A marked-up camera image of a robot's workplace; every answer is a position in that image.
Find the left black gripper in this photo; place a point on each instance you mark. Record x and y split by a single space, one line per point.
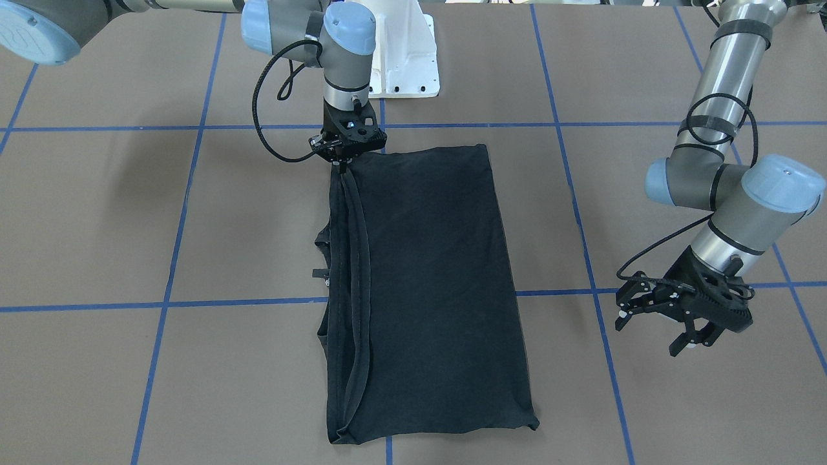
678 274

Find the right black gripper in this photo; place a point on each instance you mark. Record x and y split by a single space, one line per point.
330 123

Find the black graphic t-shirt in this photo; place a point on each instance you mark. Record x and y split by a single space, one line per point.
422 330

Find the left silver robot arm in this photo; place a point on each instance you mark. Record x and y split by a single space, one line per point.
750 200

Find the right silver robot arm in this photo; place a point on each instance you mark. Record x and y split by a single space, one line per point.
338 37

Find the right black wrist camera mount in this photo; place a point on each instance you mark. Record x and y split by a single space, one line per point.
371 132

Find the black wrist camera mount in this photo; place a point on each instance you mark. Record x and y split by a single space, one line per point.
722 300
371 132

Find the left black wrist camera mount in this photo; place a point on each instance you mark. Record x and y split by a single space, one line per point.
722 300

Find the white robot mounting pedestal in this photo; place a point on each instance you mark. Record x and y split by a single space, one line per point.
405 58

